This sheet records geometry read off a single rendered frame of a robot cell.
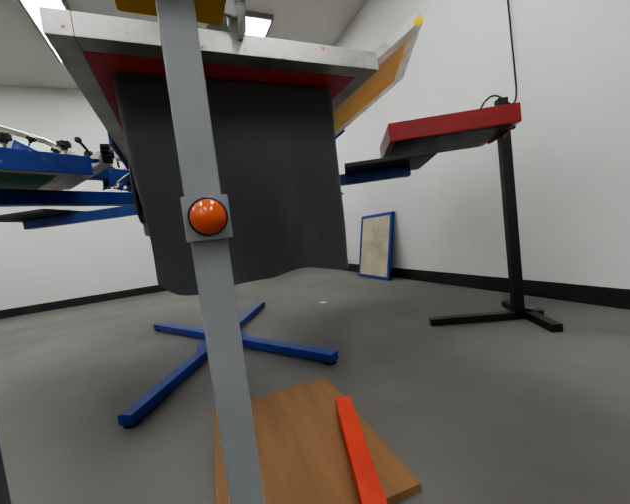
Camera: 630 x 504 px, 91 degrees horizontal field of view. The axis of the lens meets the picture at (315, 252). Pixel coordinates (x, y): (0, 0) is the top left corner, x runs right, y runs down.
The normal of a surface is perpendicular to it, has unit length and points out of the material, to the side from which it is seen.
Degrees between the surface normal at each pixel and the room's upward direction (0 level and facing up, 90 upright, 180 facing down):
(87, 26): 90
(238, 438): 90
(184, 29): 90
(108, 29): 90
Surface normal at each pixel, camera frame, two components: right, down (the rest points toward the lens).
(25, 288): 0.39, 0.01
